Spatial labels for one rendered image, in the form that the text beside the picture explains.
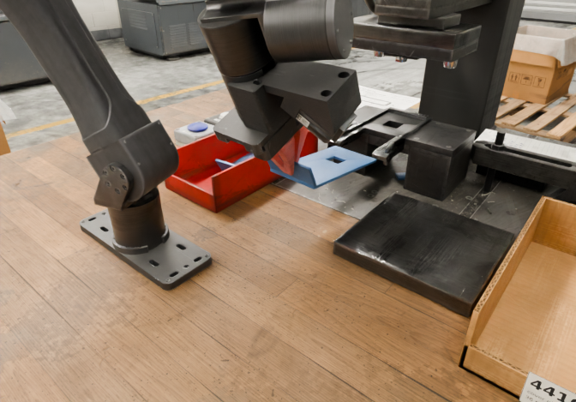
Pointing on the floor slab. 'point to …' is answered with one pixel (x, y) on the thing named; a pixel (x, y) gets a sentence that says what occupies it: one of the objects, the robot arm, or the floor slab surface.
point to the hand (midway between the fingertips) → (288, 166)
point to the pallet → (519, 110)
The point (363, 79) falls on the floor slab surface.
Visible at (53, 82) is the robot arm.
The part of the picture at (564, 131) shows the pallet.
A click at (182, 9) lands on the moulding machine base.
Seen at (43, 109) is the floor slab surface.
